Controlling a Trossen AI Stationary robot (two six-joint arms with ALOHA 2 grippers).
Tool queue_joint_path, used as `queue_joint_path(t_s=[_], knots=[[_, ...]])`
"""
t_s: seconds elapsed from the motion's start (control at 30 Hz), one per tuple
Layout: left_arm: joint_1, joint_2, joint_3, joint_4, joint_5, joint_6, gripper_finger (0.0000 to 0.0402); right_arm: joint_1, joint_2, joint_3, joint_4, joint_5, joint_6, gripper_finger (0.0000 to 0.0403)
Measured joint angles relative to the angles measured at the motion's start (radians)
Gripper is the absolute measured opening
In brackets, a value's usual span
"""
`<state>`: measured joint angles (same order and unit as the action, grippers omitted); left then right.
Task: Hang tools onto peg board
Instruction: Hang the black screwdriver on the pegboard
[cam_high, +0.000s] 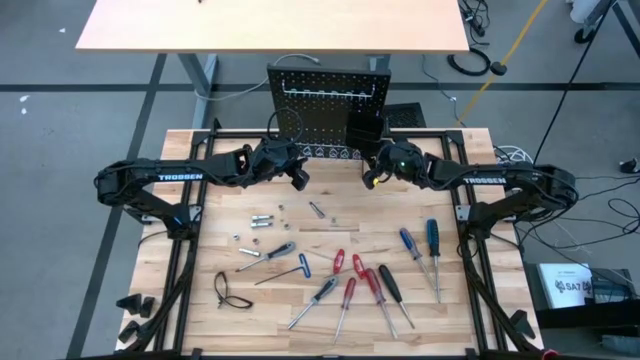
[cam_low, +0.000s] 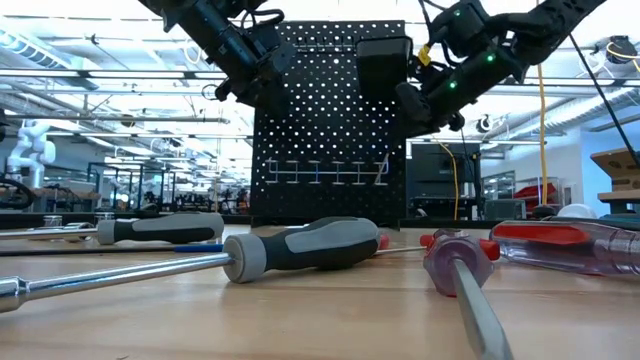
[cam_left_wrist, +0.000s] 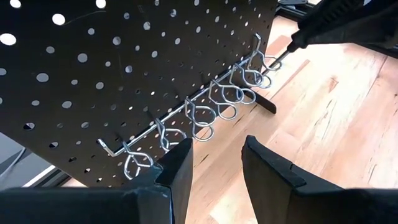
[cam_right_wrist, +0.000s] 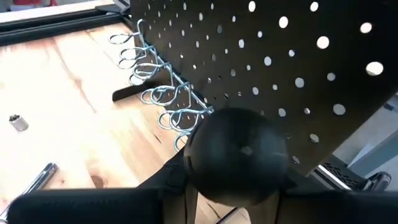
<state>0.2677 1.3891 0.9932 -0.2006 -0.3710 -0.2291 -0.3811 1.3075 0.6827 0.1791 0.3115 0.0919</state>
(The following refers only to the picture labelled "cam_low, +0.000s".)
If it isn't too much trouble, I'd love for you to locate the black round stand base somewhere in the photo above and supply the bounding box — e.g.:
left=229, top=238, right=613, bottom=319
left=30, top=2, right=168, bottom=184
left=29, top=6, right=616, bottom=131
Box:
left=530, top=203, right=559, bottom=220

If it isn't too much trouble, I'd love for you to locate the white dome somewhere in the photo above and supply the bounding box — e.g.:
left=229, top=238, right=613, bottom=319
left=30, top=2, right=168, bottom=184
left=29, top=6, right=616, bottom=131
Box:
left=556, top=202, right=599, bottom=220

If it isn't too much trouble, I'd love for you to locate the black plastic bin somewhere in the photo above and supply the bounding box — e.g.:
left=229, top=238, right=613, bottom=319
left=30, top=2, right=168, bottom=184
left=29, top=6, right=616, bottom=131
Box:
left=355, top=35, right=414, bottom=102

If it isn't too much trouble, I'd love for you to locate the black metal pegboard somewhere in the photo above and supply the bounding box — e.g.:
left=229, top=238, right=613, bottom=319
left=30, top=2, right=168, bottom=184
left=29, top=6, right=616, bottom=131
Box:
left=251, top=20, right=408, bottom=231

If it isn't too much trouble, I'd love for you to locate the cardboard box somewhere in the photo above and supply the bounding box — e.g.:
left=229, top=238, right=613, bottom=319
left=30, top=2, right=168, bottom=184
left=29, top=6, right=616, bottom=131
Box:
left=589, top=147, right=640, bottom=192

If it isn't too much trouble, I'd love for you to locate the black ceiling cable reel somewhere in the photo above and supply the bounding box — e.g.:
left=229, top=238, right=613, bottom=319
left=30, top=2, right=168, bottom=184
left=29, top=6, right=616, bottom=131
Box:
left=606, top=34, right=639, bottom=65
left=475, top=113, right=496, bottom=135

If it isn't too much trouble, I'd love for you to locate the metal pegboard hook rack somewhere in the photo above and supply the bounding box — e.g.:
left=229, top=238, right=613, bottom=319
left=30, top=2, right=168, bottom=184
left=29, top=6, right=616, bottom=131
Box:
left=294, top=34, right=359, bottom=54

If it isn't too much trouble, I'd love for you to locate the blue T-handle hex key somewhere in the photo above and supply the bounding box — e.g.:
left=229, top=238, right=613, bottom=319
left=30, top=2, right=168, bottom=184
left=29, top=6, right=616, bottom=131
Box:
left=0, top=242, right=225, bottom=258

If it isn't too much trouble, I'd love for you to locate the hanging black cable loop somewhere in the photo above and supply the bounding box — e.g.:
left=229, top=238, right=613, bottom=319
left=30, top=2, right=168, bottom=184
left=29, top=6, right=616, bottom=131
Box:
left=200, top=83, right=226, bottom=102

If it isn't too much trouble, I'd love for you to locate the black cabinet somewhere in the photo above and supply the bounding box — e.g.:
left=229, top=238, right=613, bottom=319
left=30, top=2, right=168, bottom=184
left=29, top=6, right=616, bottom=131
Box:
left=408, top=143, right=482, bottom=221

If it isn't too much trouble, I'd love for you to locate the grey box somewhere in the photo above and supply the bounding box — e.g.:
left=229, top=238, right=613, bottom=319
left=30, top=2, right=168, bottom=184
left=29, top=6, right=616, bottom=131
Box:
left=483, top=198, right=528, bottom=222

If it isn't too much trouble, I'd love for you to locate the red plastic bin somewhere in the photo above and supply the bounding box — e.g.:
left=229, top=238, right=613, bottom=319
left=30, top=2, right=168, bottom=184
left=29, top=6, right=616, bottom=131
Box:
left=514, top=183, right=557, bottom=201

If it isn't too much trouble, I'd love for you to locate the black ribbed handle screwdriver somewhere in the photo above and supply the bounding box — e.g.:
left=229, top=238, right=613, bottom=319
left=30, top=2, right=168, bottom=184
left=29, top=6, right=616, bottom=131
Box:
left=376, top=153, right=391, bottom=185

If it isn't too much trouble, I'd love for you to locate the wire screwdriver holder rack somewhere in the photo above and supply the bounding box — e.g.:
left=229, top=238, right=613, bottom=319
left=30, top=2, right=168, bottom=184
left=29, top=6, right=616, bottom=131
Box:
left=264, top=154, right=391, bottom=187

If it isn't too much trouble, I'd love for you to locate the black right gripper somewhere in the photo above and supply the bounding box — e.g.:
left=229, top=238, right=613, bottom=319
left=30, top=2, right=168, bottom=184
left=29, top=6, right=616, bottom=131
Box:
left=397, top=82, right=465, bottom=139

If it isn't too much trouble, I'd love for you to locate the large clear red screwdriver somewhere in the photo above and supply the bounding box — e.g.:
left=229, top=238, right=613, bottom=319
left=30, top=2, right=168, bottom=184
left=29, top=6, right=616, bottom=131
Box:
left=488, top=219, right=640, bottom=279

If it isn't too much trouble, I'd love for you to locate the black cable coil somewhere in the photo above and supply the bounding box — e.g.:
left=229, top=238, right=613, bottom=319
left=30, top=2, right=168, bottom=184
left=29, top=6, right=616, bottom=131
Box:
left=0, top=177, right=37, bottom=211

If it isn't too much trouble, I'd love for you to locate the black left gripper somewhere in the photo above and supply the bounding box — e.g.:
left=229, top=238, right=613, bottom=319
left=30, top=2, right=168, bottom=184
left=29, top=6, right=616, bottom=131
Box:
left=219, top=44, right=297, bottom=119

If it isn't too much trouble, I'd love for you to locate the thin black diagonal cable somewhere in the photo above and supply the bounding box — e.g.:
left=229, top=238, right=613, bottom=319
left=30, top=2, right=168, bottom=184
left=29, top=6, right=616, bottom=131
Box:
left=568, top=33, right=640, bottom=169

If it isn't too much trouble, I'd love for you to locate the wooden top table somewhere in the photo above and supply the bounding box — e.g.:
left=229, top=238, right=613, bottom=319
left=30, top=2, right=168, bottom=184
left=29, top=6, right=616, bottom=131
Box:
left=597, top=189, right=640, bottom=216

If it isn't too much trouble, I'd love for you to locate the grey black handle nut driver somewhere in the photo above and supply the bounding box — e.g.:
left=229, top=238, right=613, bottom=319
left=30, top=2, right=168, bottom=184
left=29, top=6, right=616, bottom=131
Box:
left=0, top=211, right=226, bottom=247
left=0, top=215, right=382, bottom=315

